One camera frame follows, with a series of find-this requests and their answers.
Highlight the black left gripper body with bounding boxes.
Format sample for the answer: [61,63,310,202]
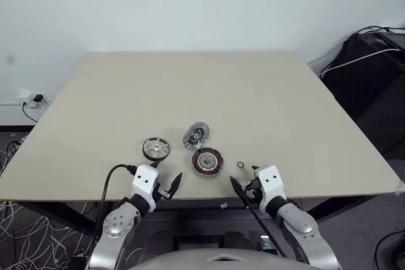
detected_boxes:
[154,175,174,203]

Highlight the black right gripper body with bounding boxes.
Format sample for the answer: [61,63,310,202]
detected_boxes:
[243,177,264,203]

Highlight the motor stator copper windings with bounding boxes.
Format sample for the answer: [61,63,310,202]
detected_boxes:
[191,146,227,177]

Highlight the round circuit board disc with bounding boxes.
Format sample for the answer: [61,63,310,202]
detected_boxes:
[182,121,211,151]

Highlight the silver rotor wheel black rim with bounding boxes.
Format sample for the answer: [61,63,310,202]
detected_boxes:
[142,137,172,161]

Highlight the silver robot torso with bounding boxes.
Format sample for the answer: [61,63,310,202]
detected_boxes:
[126,249,303,270]

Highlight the black equipment case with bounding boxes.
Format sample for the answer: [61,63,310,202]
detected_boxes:
[317,30,405,159]

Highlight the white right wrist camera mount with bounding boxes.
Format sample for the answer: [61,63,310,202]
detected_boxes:
[254,165,289,211]

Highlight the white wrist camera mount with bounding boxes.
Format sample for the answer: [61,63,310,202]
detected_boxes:
[254,165,289,211]
[130,164,160,213]

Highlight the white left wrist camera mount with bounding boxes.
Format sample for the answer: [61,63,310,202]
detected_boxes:
[130,164,160,213]

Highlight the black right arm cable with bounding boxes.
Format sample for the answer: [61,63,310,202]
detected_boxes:
[245,202,287,257]

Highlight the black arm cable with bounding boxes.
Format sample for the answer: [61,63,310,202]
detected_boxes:
[94,164,137,241]
[245,202,287,257]

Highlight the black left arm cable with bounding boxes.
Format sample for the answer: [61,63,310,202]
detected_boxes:
[94,164,137,241]

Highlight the black table frame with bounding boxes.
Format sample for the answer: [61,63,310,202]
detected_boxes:
[0,196,376,242]

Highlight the black adapter cable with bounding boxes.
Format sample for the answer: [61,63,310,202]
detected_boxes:
[21,100,38,124]

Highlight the black looped floor cable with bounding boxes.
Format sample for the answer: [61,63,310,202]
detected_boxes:
[375,230,405,270]

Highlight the white wall power outlet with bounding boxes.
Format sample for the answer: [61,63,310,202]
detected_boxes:
[15,90,49,108]

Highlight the black thin floor cables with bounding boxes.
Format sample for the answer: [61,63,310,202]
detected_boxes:
[0,137,28,175]

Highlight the white cable on case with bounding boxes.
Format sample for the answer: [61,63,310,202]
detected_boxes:
[318,47,402,77]

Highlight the black cables atop case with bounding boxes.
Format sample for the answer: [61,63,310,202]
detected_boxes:
[356,25,405,35]

